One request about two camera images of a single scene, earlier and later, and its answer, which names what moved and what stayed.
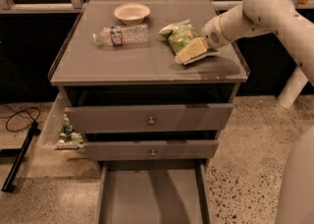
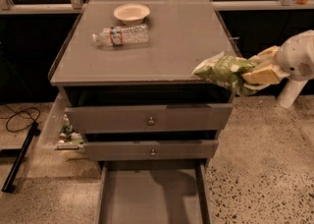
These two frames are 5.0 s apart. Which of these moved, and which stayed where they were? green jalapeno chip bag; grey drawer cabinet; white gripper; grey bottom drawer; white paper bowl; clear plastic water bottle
Moved: green jalapeno chip bag; white gripper
Stayed: grey drawer cabinet; clear plastic water bottle; grey bottom drawer; white paper bowl
